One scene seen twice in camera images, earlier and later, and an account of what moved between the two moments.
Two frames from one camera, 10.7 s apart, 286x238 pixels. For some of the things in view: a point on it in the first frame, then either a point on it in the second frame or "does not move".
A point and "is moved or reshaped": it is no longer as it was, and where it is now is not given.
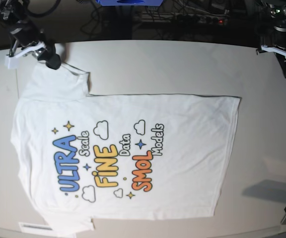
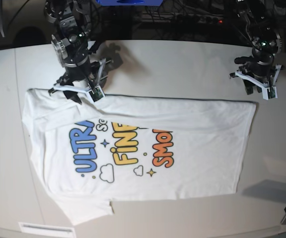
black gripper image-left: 28,34 -> 77,72
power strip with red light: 200,20 does not move
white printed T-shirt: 86,157 is moved or reshaped
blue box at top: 129,2 does not move
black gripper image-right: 283,35 -> 259,64
